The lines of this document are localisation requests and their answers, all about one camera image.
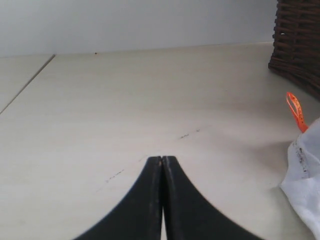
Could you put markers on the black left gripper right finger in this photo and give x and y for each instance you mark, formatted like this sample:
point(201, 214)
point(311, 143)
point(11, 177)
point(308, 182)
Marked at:
point(188, 215)

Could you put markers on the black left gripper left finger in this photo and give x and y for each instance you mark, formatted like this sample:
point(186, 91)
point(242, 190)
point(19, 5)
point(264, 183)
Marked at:
point(138, 216)

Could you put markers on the white t-shirt red lettering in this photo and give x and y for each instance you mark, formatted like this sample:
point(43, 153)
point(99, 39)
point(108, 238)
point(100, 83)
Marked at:
point(301, 184)

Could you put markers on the dark brown wicker basket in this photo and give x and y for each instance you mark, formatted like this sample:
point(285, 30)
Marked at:
point(296, 44)

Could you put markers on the orange garment tag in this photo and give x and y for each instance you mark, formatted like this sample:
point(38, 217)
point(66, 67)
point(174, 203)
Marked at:
point(297, 112)

